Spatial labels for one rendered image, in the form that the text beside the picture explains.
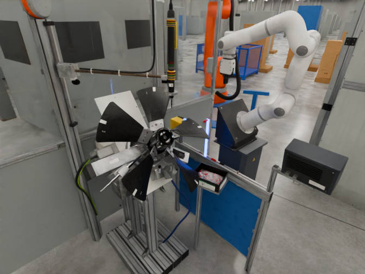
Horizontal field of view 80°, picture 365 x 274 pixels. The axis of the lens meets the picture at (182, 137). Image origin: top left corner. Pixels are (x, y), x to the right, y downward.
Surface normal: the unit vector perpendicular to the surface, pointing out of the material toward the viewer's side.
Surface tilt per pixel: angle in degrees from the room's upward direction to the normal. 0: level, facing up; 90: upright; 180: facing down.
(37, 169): 90
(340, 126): 90
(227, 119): 48
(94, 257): 0
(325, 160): 15
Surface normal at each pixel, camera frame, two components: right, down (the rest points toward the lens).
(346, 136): -0.72, 0.33
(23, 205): 0.69, 0.37
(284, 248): 0.02, -0.88
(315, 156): -0.17, -0.76
